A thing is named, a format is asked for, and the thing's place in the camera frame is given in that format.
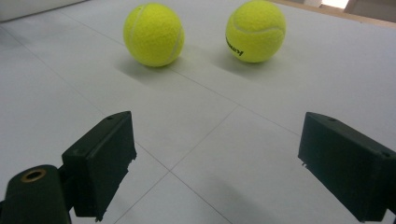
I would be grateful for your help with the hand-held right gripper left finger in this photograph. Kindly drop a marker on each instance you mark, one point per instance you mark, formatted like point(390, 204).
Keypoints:
point(99, 165)

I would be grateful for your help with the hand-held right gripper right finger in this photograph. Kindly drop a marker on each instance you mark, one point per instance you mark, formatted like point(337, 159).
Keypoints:
point(348, 168)

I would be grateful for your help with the plain yellow tennis ball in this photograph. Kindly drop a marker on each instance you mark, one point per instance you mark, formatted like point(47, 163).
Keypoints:
point(152, 34)

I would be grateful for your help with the yellow tennis ball black print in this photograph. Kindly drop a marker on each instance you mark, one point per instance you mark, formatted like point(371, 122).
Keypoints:
point(255, 31)

